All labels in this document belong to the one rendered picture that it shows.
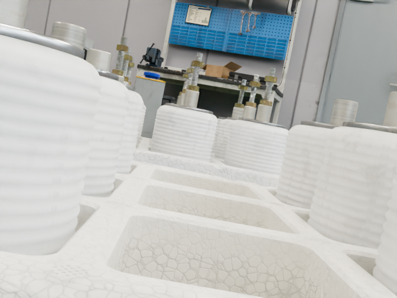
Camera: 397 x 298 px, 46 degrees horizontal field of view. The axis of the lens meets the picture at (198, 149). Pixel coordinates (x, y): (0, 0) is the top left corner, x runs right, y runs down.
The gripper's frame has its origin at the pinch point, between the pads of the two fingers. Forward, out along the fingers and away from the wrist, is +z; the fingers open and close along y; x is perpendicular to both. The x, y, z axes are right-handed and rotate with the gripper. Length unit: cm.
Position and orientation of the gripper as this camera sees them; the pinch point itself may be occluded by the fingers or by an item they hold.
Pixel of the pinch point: (270, 3)
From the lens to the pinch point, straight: 90.2
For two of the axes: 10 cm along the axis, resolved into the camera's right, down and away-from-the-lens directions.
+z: -1.9, 9.8, 0.5
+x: 2.4, -0.1, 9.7
